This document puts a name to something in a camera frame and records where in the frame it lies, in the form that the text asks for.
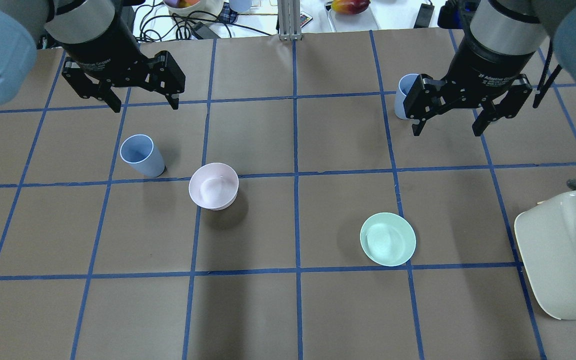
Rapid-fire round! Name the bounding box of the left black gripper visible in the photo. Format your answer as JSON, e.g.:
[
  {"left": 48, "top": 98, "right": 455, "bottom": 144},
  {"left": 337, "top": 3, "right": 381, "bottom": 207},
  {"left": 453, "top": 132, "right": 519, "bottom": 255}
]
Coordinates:
[{"left": 61, "top": 19, "right": 186, "bottom": 113}]

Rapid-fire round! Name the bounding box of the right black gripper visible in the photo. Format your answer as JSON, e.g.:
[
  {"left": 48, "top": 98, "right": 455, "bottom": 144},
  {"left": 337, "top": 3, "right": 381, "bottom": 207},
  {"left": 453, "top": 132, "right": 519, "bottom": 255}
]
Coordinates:
[{"left": 404, "top": 39, "right": 534, "bottom": 137}]

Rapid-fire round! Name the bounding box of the blue cup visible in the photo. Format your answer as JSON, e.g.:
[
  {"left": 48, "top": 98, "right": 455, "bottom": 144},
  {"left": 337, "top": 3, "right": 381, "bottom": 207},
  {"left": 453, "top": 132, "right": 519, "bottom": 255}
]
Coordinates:
[
  {"left": 119, "top": 134, "right": 166, "bottom": 178},
  {"left": 394, "top": 73, "right": 419, "bottom": 120}
]

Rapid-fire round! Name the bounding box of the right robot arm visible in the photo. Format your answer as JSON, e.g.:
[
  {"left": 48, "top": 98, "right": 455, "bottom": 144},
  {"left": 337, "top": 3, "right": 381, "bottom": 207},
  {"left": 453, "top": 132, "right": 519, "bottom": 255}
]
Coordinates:
[{"left": 395, "top": 0, "right": 576, "bottom": 136}]

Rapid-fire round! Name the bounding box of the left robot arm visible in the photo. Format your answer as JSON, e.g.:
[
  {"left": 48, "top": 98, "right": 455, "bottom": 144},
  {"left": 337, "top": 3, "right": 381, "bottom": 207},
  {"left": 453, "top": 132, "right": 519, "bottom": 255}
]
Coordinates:
[{"left": 0, "top": 0, "right": 186, "bottom": 113}]

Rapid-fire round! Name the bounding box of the beige bowl with fruit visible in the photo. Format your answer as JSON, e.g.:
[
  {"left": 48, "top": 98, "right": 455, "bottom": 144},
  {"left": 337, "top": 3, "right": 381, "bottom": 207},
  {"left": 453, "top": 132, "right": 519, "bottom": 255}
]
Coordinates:
[{"left": 163, "top": 0, "right": 224, "bottom": 20}]

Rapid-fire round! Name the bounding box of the black power adapter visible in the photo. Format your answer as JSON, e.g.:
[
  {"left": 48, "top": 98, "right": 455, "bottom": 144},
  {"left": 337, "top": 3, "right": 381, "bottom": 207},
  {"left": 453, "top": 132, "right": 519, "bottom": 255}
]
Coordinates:
[{"left": 413, "top": 2, "right": 435, "bottom": 28}]

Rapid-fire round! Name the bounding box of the pink bowl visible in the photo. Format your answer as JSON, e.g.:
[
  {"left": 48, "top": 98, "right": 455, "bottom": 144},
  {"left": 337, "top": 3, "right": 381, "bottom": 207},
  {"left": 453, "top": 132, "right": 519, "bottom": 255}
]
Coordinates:
[{"left": 189, "top": 162, "right": 240, "bottom": 211}]

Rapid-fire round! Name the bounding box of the red yellow mango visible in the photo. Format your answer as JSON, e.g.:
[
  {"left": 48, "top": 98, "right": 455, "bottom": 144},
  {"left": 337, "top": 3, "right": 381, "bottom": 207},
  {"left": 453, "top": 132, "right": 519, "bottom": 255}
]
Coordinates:
[{"left": 330, "top": 0, "right": 371, "bottom": 16}]

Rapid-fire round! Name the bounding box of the green bowl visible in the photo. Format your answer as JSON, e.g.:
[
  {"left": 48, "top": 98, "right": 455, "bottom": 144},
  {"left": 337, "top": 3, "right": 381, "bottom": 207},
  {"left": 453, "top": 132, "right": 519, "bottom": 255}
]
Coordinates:
[{"left": 359, "top": 212, "right": 418, "bottom": 267}]

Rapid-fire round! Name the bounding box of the cream white toaster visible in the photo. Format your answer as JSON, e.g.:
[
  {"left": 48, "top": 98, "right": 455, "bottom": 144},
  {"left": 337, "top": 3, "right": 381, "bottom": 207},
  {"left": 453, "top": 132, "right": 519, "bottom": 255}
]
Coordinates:
[{"left": 513, "top": 190, "right": 576, "bottom": 321}]

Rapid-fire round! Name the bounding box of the white remote control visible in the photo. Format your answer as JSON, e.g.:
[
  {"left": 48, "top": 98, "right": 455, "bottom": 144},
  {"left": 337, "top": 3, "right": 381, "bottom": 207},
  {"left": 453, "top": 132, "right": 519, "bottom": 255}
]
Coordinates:
[{"left": 299, "top": 11, "right": 314, "bottom": 28}]

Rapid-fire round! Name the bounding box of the aluminium frame post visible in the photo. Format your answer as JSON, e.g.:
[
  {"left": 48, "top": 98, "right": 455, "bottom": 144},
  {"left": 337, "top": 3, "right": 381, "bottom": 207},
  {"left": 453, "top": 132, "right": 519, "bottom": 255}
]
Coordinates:
[{"left": 277, "top": 0, "right": 303, "bottom": 41}]

